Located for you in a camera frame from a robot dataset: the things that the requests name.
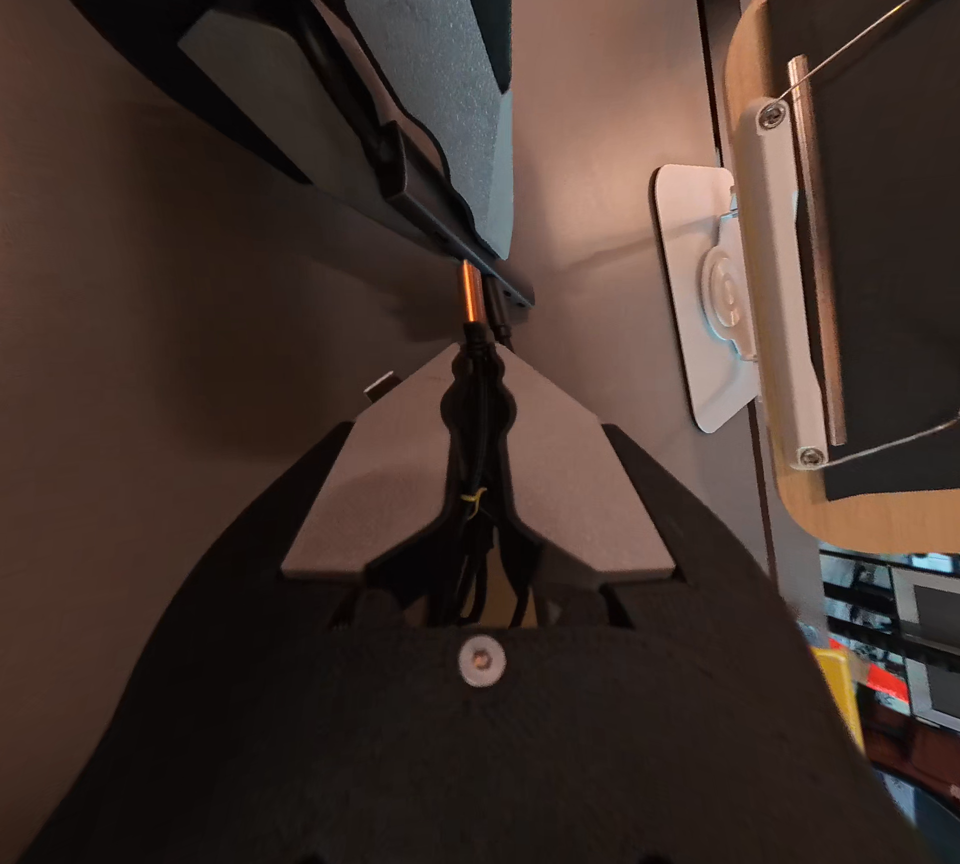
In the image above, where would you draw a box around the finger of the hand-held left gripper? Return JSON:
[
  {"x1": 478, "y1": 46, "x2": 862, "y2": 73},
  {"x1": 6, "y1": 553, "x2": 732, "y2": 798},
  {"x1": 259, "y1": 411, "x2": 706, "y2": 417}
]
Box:
[
  {"x1": 177, "y1": 0, "x2": 387, "y2": 201},
  {"x1": 342, "y1": 0, "x2": 517, "y2": 262}
]

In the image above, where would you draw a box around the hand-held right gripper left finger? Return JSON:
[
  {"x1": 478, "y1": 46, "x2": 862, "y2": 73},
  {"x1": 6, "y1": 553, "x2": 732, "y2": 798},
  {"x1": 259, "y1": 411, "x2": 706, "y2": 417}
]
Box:
[{"x1": 279, "y1": 341, "x2": 460, "y2": 584}]

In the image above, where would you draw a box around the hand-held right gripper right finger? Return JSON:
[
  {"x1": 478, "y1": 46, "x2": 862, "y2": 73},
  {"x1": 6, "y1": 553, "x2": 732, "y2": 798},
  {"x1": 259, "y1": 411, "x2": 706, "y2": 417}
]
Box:
[{"x1": 497, "y1": 347, "x2": 678, "y2": 582}]

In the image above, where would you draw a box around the grey usb hub with cable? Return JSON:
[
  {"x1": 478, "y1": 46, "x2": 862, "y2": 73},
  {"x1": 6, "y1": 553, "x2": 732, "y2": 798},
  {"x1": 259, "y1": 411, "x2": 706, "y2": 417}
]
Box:
[{"x1": 378, "y1": 120, "x2": 540, "y2": 314}]

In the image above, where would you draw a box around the yellow plastic bin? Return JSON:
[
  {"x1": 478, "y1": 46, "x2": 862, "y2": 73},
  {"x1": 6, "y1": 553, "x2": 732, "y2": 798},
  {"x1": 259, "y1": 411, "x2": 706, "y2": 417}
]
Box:
[{"x1": 813, "y1": 643, "x2": 865, "y2": 745}]

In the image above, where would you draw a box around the white stand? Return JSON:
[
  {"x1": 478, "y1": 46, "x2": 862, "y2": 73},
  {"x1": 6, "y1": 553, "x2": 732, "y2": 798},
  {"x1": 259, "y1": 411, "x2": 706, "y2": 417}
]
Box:
[{"x1": 648, "y1": 95, "x2": 832, "y2": 473}]

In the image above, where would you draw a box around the metal ledge strip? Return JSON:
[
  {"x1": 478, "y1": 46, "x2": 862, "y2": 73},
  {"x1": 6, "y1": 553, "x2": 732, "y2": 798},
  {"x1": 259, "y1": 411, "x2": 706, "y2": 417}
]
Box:
[{"x1": 786, "y1": 54, "x2": 850, "y2": 447}]

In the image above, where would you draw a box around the black sheet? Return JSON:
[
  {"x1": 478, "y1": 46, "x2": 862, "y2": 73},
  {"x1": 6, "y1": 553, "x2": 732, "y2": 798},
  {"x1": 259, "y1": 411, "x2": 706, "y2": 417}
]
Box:
[{"x1": 765, "y1": 0, "x2": 960, "y2": 505}]

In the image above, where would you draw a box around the grey desk with silver frame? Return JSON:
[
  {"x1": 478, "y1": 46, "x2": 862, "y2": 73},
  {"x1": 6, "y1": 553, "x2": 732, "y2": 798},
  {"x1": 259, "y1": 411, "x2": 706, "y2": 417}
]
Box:
[{"x1": 888, "y1": 557, "x2": 960, "y2": 734}]

